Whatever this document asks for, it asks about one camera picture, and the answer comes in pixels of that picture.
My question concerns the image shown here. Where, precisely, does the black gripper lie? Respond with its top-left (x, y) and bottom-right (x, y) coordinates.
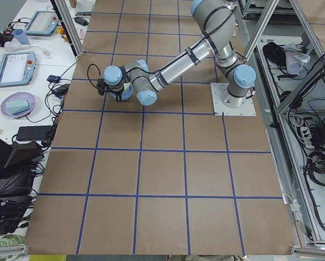
top-left (96, 79), bottom-right (124, 102)

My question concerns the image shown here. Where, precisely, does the light green bowl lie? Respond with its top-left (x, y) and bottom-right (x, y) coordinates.
top-left (123, 83), bottom-right (132, 92)

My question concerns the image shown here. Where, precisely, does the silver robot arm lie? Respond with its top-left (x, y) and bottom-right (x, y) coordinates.
top-left (94, 1), bottom-right (256, 109)

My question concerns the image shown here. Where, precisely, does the blue bowl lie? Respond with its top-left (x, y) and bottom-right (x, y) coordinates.
top-left (111, 88), bottom-right (133, 101)

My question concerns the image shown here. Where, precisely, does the green plates stack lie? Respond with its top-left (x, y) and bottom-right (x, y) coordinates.
top-left (0, 234), bottom-right (24, 247)

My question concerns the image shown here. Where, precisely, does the black phone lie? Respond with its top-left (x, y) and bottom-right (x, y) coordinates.
top-left (16, 125), bottom-right (52, 141)

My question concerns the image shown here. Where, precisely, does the lilac plate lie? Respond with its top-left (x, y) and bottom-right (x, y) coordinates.
top-left (1, 92), bottom-right (36, 118)

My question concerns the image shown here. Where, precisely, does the teal sponge block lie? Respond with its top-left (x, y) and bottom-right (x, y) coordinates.
top-left (5, 99), bottom-right (30, 115)

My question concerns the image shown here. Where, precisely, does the upper teach pendant tablet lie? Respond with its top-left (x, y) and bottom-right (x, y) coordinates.
top-left (25, 11), bottom-right (59, 36)

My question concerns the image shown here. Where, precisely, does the teach pendant tablet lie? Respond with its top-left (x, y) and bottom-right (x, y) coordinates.
top-left (0, 52), bottom-right (36, 88)
top-left (25, 11), bottom-right (59, 36)

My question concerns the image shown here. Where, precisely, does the lower teach pendant tablet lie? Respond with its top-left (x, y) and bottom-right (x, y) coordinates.
top-left (0, 52), bottom-right (36, 88)

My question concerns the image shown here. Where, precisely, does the light blue cup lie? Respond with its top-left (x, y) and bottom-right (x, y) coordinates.
top-left (12, 28), bottom-right (30, 45)

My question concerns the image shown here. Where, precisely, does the aluminium frame post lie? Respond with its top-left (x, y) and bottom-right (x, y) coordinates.
top-left (50, 0), bottom-right (84, 58)

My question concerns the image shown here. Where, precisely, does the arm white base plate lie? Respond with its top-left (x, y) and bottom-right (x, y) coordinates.
top-left (210, 83), bottom-right (256, 116)

